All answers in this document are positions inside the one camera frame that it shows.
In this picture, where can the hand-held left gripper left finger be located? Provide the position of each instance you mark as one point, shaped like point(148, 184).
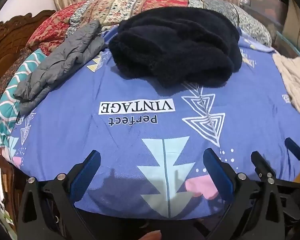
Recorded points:
point(86, 172)

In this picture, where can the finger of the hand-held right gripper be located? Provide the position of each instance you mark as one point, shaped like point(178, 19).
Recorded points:
point(261, 165)
point(293, 146)

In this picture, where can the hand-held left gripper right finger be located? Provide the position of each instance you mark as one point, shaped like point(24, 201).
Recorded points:
point(218, 177)

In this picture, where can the cream spotted fleece garment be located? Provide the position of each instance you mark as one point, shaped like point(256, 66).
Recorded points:
point(295, 82)

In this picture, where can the grey puffer jacket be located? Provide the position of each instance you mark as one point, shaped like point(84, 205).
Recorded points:
point(60, 62)

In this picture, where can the dark navy fleece garment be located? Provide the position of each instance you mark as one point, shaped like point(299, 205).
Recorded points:
point(175, 45)

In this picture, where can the person's left hand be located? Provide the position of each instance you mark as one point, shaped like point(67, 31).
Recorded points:
point(151, 236)

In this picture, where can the blue printed bed sheet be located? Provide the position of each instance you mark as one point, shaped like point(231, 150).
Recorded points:
point(130, 140)

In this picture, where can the wooden nightstand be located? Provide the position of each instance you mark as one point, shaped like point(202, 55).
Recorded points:
point(7, 180)

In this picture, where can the teal wavy-pattern blanket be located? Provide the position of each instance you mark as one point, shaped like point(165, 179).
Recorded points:
point(5, 112)

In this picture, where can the dark floral pillow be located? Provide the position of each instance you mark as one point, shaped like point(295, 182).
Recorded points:
point(12, 70)

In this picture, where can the cardboard box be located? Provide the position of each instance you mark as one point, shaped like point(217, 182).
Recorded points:
point(296, 20)

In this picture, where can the clear plastic storage box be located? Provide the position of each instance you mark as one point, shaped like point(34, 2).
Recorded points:
point(265, 12)

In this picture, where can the carved wooden headboard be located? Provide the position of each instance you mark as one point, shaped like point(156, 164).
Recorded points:
point(7, 45)

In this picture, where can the floral patchwork quilt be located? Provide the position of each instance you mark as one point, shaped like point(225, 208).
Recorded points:
point(165, 1)

